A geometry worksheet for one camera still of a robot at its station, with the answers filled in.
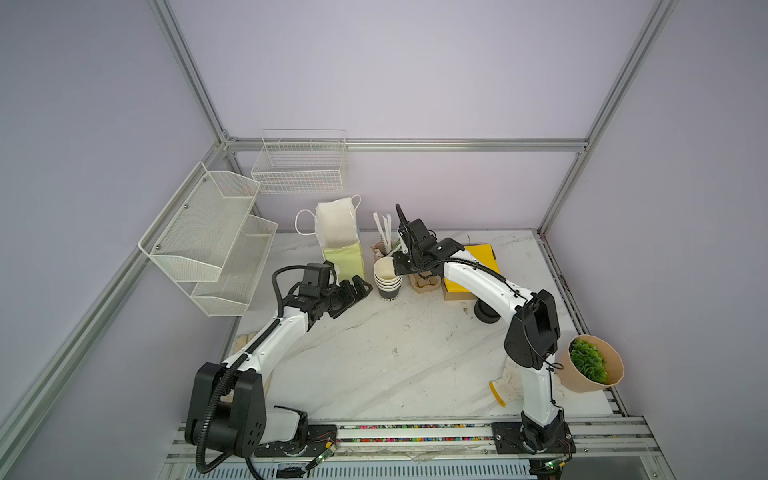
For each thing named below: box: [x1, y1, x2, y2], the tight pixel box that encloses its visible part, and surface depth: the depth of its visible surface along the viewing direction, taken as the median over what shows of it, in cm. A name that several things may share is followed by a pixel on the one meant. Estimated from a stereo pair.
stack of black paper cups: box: [373, 256, 403, 301], surface depth 90 cm
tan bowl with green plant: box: [557, 334, 625, 394], surface depth 78 cm
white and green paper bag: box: [295, 194, 365, 283], surface depth 87 cm
